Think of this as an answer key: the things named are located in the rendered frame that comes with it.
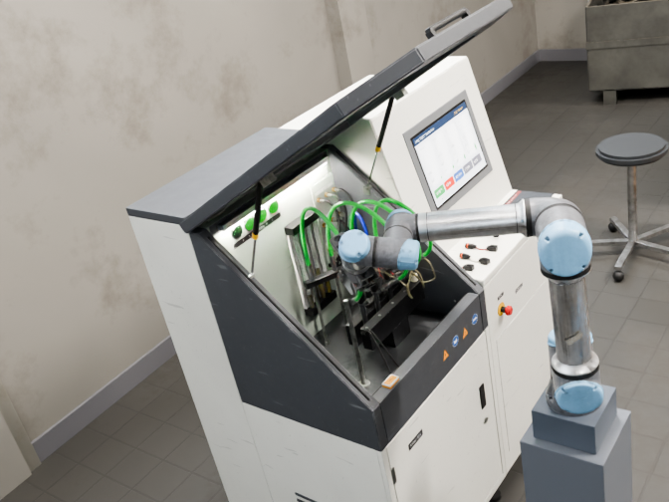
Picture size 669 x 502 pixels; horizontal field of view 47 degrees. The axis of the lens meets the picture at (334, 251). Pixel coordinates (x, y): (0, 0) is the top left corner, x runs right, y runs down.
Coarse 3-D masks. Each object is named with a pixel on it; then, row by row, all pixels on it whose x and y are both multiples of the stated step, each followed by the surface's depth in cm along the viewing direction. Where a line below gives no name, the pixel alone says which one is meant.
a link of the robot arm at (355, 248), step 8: (352, 232) 185; (360, 232) 185; (344, 240) 184; (352, 240) 184; (360, 240) 184; (368, 240) 184; (344, 248) 184; (352, 248) 184; (360, 248) 183; (368, 248) 184; (344, 256) 185; (352, 256) 183; (360, 256) 184; (368, 256) 185; (344, 264) 192; (352, 264) 188; (360, 264) 188; (368, 264) 187
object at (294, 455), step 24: (264, 432) 265; (288, 432) 256; (312, 432) 247; (264, 456) 273; (288, 456) 263; (312, 456) 254; (336, 456) 245; (360, 456) 237; (384, 456) 232; (504, 456) 304; (288, 480) 272; (312, 480) 262; (336, 480) 252; (360, 480) 244; (384, 480) 236
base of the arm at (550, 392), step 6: (552, 378) 214; (552, 384) 215; (546, 390) 220; (552, 390) 216; (546, 396) 218; (552, 396) 217; (552, 402) 215; (552, 408) 216; (558, 408) 213; (564, 414) 213; (570, 414) 212; (576, 414) 211; (582, 414) 211
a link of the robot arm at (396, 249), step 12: (396, 228) 192; (384, 240) 186; (396, 240) 186; (408, 240) 186; (372, 252) 185; (384, 252) 185; (396, 252) 185; (408, 252) 184; (372, 264) 187; (384, 264) 186; (396, 264) 186; (408, 264) 185
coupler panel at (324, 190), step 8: (328, 176) 277; (320, 184) 274; (328, 184) 278; (312, 192) 271; (320, 192) 275; (328, 192) 277; (320, 200) 273; (336, 200) 283; (320, 208) 276; (328, 208) 280; (336, 208) 284; (320, 224) 278; (336, 224) 285; (328, 248) 283; (328, 256) 284
